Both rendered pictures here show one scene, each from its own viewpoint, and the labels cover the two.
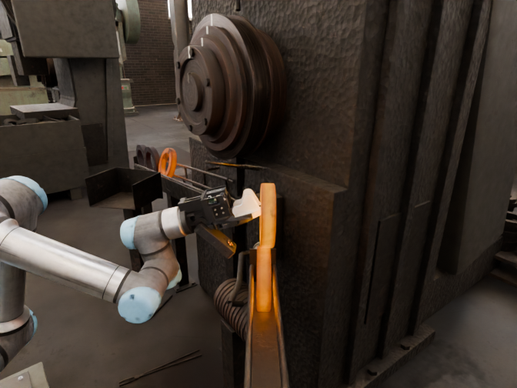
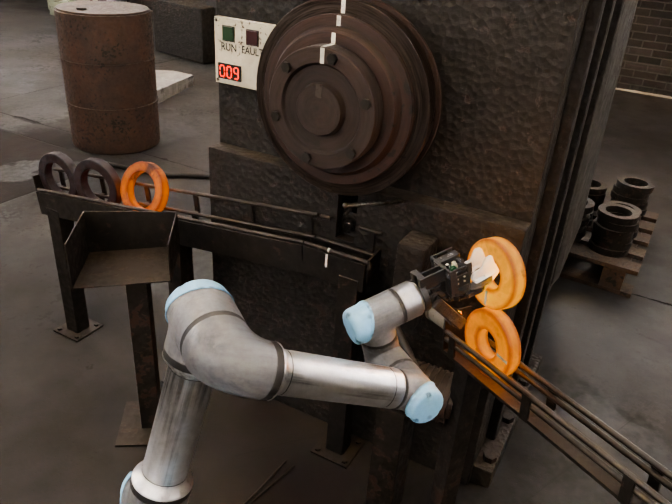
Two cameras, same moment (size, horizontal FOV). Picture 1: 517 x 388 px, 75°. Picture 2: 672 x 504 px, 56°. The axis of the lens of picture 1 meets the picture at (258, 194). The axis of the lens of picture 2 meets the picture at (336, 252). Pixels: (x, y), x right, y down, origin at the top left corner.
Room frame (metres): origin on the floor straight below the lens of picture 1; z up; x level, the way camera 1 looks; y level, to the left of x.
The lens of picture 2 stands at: (-0.14, 0.83, 1.52)
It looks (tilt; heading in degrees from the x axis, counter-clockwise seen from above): 29 degrees down; 332
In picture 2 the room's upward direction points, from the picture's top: 4 degrees clockwise
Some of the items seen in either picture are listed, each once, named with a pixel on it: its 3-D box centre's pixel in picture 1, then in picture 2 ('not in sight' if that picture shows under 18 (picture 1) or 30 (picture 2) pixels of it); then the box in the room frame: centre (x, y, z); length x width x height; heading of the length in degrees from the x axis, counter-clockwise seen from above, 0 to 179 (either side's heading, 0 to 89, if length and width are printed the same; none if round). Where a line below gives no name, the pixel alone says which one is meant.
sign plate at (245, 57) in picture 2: not in sight; (254, 56); (1.55, 0.23, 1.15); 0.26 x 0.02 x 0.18; 35
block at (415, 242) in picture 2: (265, 228); (413, 278); (1.03, -0.02, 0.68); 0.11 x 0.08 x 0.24; 125
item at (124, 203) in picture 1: (133, 243); (135, 333); (1.49, 0.63, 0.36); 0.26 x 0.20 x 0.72; 70
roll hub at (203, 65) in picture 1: (197, 91); (323, 108); (1.16, 0.20, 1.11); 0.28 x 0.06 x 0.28; 35
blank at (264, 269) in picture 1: (263, 278); (491, 342); (0.70, -0.01, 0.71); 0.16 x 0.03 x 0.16; 0
